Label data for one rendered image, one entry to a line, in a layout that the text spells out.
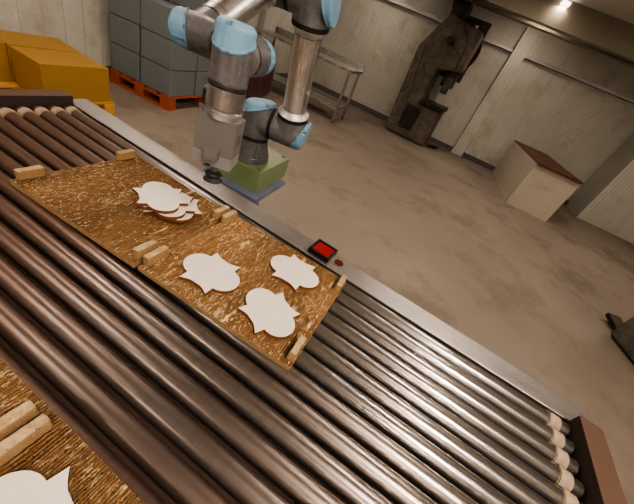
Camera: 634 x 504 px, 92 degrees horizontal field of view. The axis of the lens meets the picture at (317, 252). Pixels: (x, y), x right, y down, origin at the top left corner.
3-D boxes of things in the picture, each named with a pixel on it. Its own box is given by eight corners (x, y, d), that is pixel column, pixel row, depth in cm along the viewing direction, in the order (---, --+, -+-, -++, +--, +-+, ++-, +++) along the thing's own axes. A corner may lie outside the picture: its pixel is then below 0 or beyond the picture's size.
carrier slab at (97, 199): (134, 159, 105) (134, 155, 104) (230, 217, 98) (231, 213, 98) (10, 185, 77) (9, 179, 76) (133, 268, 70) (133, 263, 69)
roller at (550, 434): (61, 116, 120) (59, 103, 117) (558, 444, 79) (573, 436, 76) (46, 117, 116) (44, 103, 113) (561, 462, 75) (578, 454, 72)
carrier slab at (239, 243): (233, 218, 98) (234, 214, 97) (344, 284, 92) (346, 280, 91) (137, 270, 70) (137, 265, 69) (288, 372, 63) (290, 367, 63)
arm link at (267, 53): (236, 24, 69) (211, 19, 60) (282, 43, 69) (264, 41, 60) (230, 64, 73) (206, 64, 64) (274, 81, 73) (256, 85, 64)
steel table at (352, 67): (264, 80, 726) (276, 25, 663) (344, 119, 700) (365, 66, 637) (245, 80, 657) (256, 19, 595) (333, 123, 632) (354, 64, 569)
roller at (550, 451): (46, 117, 116) (43, 103, 113) (561, 462, 75) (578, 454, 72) (30, 117, 112) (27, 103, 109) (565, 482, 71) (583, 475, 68)
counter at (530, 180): (521, 185, 808) (547, 154, 757) (546, 223, 597) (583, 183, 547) (492, 171, 817) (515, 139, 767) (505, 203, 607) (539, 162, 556)
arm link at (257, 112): (247, 125, 128) (252, 90, 121) (276, 137, 128) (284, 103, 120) (233, 131, 119) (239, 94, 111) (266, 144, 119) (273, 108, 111)
